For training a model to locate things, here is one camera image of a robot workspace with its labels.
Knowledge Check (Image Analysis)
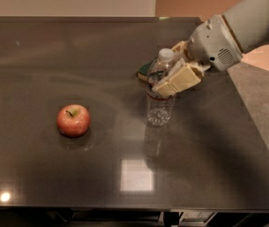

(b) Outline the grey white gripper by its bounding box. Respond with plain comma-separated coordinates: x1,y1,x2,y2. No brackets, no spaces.
152,15,242,97

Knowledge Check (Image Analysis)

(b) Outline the clear plastic water bottle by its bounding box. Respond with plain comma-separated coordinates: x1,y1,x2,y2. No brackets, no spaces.
146,48,175,127

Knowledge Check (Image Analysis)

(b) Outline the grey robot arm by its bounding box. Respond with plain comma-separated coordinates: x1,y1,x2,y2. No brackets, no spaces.
152,0,269,97

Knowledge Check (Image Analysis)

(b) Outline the green and yellow sponge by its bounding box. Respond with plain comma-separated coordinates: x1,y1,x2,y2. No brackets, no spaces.
136,61,153,82

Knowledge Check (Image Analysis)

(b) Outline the red apple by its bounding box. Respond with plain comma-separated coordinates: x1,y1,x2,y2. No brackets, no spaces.
56,104,91,137

